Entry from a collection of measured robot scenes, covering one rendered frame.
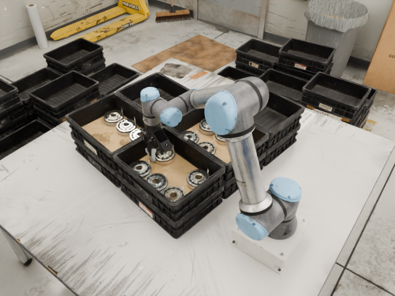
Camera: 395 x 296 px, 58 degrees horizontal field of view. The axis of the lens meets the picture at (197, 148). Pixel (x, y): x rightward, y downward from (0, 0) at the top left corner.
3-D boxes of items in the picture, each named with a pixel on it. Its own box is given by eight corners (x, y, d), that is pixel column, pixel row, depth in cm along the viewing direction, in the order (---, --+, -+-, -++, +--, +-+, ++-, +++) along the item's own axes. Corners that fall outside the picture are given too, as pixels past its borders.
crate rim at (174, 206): (227, 171, 151) (227, 167, 149) (174, 211, 135) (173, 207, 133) (164, 128, 172) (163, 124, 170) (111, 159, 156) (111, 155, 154)
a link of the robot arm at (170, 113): (189, 103, 138) (171, 91, 144) (167, 115, 133) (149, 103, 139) (190, 119, 144) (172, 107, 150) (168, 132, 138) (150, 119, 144)
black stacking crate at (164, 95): (207, 117, 194) (207, 100, 186) (165, 143, 178) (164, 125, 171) (158, 88, 215) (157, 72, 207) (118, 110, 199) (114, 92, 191)
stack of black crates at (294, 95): (306, 118, 303) (315, 83, 280) (290, 136, 285) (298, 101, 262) (264, 101, 321) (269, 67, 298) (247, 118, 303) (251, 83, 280)
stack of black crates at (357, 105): (354, 136, 285) (372, 88, 255) (340, 157, 267) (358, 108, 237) (306, 118, 303) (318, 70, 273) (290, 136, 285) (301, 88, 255)
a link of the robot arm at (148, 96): (148, 99, 138) (135, 90, 142) (150, 121, 145) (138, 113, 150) (164, 91, 142) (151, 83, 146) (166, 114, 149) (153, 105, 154)
